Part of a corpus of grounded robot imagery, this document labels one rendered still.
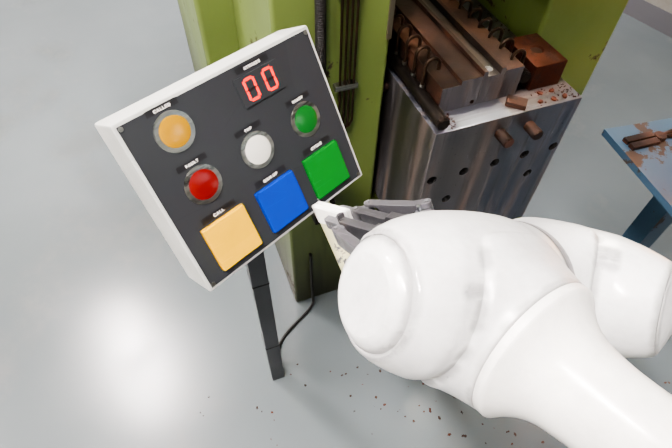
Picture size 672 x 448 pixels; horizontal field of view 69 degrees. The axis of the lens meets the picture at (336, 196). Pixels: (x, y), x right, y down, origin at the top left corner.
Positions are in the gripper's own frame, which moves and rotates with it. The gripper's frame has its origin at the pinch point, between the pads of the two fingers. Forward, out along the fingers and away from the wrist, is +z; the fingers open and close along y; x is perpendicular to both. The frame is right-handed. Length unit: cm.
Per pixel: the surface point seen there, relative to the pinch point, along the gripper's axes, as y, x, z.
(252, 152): -1.2, 9.7, 12.8
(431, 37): 58, 5, 26
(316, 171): 7.6, 1.1, 12.5
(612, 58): 255, -80, 75
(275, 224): -3.2, -2.3, 12.5
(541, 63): 69, -7, 7
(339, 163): 12.5, -0.2, 12.5
